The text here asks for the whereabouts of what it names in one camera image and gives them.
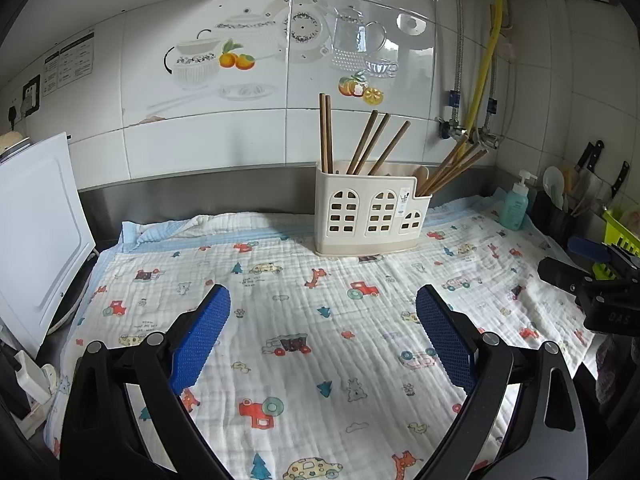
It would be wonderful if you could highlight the yellow gas hose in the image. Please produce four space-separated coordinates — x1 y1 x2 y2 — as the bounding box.
462 0 507 133

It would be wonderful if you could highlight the cream plastic chopstick holder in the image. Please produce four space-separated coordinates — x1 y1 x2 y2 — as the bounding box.
314 159 437 257

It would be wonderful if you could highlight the black framed wall socket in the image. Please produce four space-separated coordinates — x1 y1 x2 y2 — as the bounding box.
21 74 42 113

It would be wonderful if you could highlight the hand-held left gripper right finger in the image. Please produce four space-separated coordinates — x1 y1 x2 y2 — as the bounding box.
415 284 591 480

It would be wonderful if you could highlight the white power adapter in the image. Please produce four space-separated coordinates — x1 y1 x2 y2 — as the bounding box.
14 350 58 396

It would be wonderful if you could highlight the white plastic cutting board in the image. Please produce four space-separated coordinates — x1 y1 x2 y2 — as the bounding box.
0 132 97 356

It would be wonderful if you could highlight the metal water valve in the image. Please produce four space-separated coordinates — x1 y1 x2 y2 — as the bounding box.
470 127 501 150
436 117 468 141

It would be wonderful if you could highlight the green dish rack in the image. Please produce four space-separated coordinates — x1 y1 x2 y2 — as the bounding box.
587 209 640 281

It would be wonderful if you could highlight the white notice sticker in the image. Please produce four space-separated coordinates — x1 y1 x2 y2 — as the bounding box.
41 30 96 97

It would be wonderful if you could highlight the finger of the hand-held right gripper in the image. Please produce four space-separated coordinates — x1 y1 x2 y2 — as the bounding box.
567 236 640 273
537 256 593 295

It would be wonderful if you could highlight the printed muslin cloth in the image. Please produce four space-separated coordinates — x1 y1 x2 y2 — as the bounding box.
42 195 601 480

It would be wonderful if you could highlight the light wooden chopstick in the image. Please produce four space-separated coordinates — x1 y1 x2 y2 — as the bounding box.
368 120 412 177
325 95 334 174
319 92 328 174
354 113 391 176
347 109 379 176

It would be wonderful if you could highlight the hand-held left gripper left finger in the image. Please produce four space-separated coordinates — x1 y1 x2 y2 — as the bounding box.
59 284 232 480

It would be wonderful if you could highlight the teal soap dispenser bottle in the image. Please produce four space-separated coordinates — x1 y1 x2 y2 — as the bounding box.
500 169 538 232

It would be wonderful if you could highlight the white plastic spoon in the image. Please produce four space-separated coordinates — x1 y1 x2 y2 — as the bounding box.
542 166 567 208

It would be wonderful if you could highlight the black utensil container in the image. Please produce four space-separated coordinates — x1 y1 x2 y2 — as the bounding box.
530 190 596 246

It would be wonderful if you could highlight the braided metal hose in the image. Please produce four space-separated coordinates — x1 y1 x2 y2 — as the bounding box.
447 0 463 121
482 50 501 131

